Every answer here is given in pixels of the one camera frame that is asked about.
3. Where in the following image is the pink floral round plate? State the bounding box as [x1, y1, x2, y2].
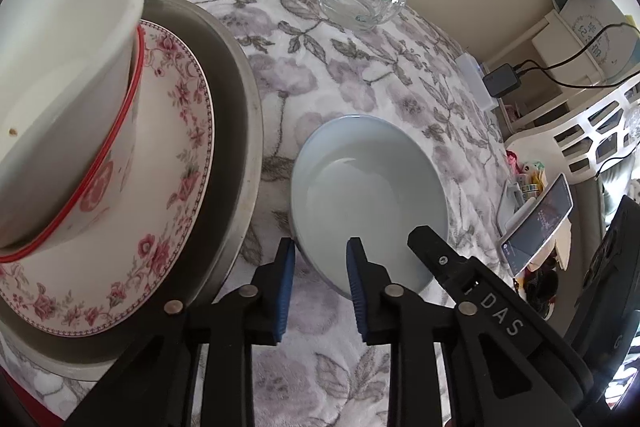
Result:
[1, 20, 215, 338]

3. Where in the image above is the pale blue round bowl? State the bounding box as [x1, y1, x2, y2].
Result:
[290, 115, 448, 297]

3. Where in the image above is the strawberry pattern bowl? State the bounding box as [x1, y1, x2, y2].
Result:
[1, 27, 144, 265]

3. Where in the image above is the large stainless steel basin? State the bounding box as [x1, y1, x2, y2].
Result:
[1, 0, 262, 381]

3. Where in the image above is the white square bowl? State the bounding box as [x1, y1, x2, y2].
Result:
[1, 0, 143, 247]

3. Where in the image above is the red patterned cloth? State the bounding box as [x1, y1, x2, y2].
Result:
[1, 369, 50, 426]

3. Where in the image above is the smartphone on stand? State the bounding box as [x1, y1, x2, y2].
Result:
[498, 173, 573, 277]

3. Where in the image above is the white lattice shelf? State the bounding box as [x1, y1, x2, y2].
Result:
[484, 11, 639, 184]

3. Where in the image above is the black power adapter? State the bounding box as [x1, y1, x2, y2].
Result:
[483, 64, 522, 98]

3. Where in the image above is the white power strip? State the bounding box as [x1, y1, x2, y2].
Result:
[456, 53, 499, 112]

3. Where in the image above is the floral fleece tablecloth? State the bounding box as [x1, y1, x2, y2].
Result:
[0, 0, 516, 427]

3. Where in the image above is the black charger cable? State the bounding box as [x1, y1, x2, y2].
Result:
[514, 20, 640, 90]

